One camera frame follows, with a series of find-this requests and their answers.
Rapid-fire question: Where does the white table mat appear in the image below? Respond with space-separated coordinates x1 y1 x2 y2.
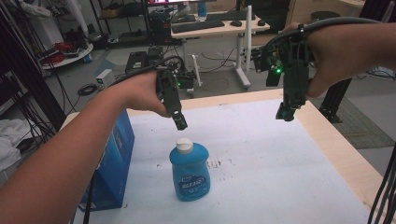
72 98 372 224

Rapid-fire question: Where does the bundle of black cables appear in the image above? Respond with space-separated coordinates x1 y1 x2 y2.
367 151 396 224

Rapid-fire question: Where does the black computer tower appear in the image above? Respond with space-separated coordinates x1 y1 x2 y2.
148 11 173 47

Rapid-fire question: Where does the black keyboard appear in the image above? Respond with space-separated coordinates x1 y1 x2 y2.
171 20 226 35

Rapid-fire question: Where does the small white box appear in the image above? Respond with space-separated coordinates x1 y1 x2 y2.
95 68 117 89

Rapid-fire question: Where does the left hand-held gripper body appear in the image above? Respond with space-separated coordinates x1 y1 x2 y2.
155 61 197 116

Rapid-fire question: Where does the black metal stand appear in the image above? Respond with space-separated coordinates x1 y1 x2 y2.
317 77 353 124

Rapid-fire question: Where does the white desk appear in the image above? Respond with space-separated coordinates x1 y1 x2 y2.
170 5 271 91

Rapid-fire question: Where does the black equipment box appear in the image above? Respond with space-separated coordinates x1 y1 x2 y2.
124 50 148 75

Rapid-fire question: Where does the person's right hand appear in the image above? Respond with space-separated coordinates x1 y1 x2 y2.
283 21 378 99

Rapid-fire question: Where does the black metal shelf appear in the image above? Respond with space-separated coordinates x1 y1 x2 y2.
89 0 151 45

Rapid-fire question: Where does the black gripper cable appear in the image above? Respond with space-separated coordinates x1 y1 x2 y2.
108 55 187 88

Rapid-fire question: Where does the white cloth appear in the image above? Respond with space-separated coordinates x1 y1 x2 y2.
0 118 33 173

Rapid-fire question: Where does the blue cardboard box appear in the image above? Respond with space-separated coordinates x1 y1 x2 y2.
78 109 136 213

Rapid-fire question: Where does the round white table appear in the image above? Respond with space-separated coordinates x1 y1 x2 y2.
39 42 94 71

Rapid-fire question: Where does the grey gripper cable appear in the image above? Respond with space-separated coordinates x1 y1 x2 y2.
260 16 385 61

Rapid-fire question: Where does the blue detergent bottle white cap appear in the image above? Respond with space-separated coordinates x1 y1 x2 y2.
168 137 212 203

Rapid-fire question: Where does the red cable coil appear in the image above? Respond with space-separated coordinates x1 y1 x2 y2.
52 41 75 52

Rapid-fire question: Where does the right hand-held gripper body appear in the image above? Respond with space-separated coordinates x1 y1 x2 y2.
251 31 313 110

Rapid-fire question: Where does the thin black cable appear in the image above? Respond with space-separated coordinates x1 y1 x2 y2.
81 174 96 224

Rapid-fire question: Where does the black cable coil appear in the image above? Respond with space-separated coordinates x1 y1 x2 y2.
77 82 99 97

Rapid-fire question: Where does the person's left hand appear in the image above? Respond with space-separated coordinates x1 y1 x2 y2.
117 70 172 119

